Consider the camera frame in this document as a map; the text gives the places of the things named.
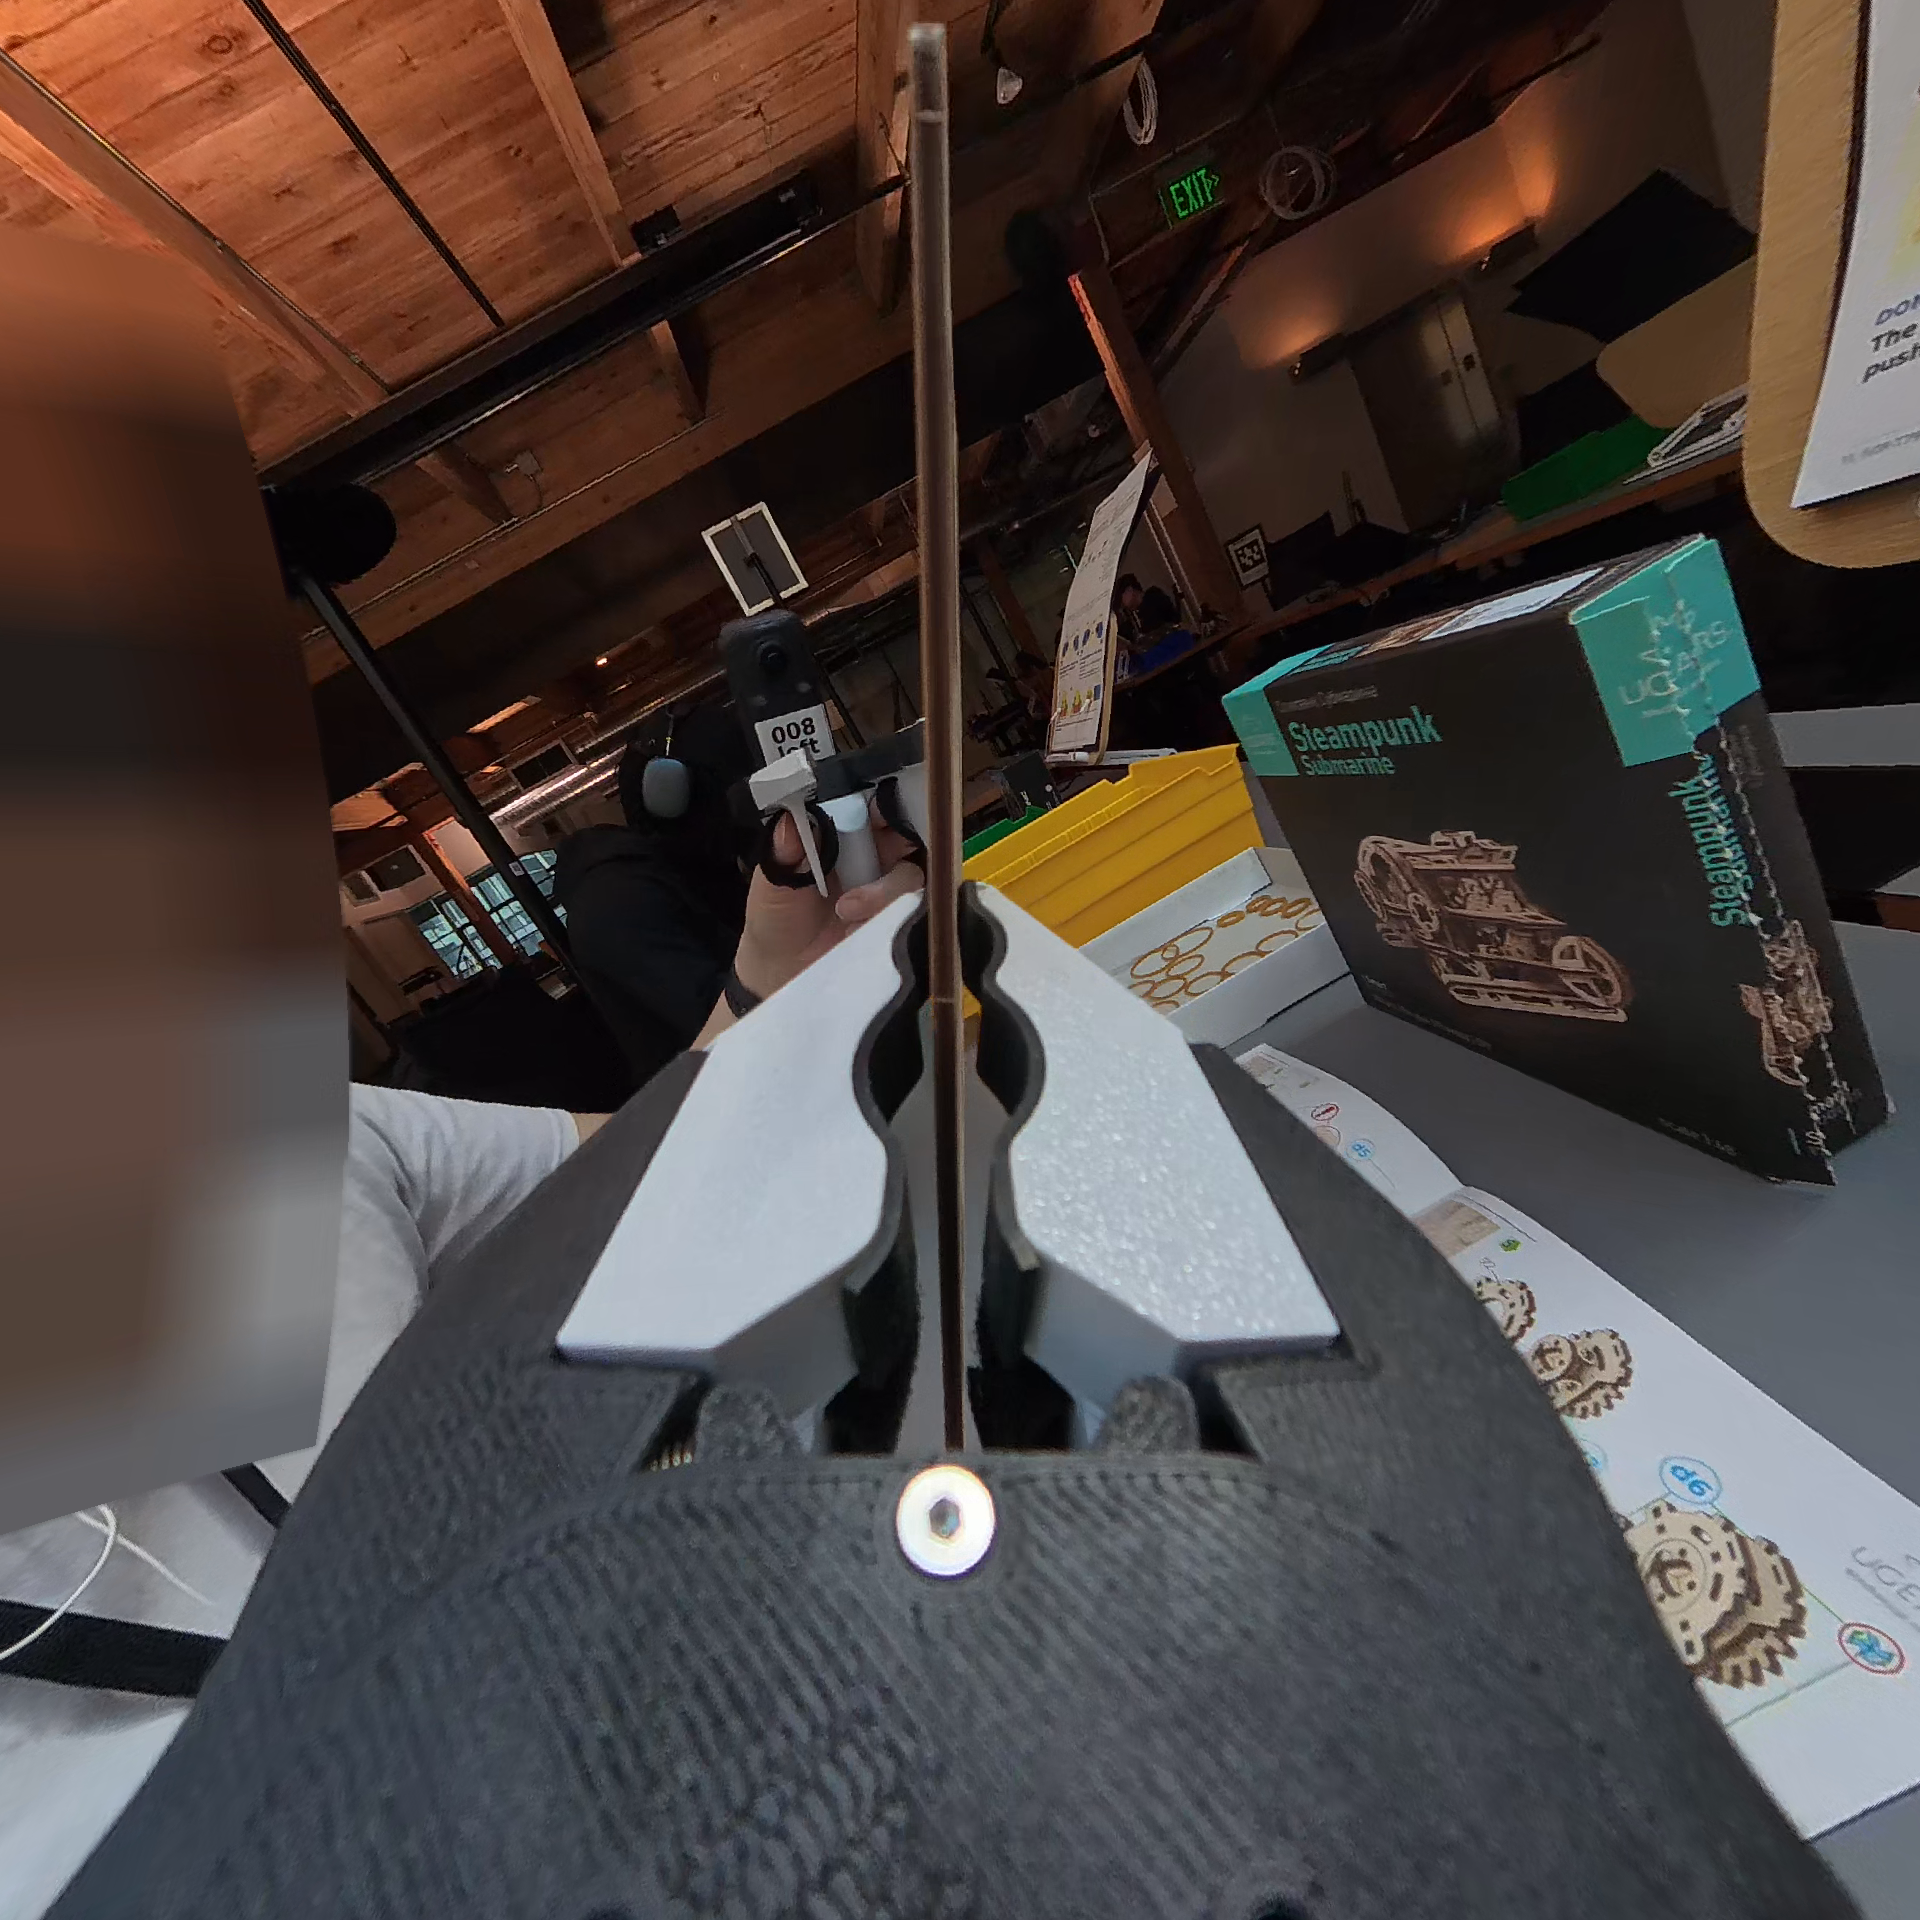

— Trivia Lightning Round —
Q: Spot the wooden laser-cut parts sheet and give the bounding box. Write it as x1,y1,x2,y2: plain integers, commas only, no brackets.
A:
910,24,968,1456

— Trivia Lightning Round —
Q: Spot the white instruction booklet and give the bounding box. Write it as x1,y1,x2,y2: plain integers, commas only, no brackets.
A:
1229,1043,1920,1845

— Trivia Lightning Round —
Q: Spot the yellow plastic bin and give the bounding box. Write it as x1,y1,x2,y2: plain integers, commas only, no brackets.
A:
959,742,1262,952

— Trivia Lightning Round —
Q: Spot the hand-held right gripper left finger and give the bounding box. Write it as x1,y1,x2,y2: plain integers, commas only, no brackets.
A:
555,886,920,1420

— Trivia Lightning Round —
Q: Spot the paper sign on stand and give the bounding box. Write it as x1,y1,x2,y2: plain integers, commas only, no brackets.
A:
1042,448,1162,758

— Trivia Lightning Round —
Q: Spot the green plastic bin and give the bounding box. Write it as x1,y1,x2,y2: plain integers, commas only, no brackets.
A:
1500,417,1671,524

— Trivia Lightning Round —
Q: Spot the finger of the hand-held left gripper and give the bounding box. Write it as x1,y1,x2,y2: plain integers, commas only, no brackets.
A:
744,755,835,898

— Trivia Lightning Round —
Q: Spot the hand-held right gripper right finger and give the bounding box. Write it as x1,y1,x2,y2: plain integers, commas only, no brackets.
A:
967,883,1341,1420

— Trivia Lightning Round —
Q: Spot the white box lid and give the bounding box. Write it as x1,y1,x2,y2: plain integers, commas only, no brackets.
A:
1076,849,1354,1051

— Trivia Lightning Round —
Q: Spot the black webbing strap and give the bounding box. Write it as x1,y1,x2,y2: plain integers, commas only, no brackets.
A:
0,1464,295,1701

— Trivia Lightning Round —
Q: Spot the small white tag sign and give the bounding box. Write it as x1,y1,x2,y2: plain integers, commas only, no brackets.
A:
701,508,807,598

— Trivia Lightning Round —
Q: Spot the wooden ring parts sheet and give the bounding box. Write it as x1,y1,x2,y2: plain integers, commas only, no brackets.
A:
1118,891,1325,1003

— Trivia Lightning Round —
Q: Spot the thin white cord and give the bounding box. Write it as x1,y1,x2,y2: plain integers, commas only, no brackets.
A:
0,1505,122,1665

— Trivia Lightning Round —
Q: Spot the person's left hand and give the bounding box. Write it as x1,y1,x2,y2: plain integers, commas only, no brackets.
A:
731,817,928,1038

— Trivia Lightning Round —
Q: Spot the wooden board with paper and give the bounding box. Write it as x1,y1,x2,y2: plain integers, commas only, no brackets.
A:
1744,0,1920,570

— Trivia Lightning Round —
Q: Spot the black model kit box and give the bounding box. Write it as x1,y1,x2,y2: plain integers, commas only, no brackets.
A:
1222,533,1893,1190

